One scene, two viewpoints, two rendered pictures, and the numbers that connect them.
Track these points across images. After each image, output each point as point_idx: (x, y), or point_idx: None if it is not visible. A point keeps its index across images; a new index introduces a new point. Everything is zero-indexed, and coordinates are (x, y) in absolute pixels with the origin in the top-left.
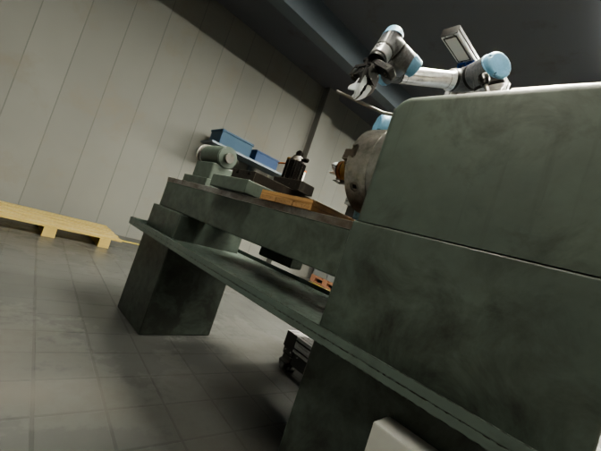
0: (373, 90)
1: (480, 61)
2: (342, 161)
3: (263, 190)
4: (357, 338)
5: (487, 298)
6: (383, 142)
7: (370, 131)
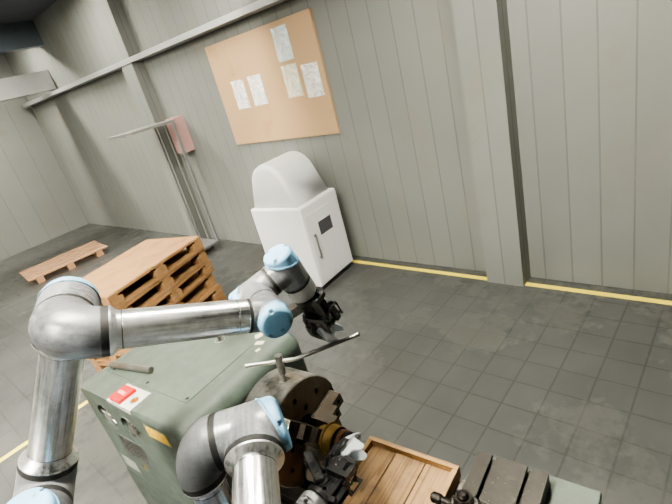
0: (309, 333)
1: (96, 293)
2: (346, 429)
3: (456, 465)
4: None
5: None
6: (305, 365)
7: (312, 373)
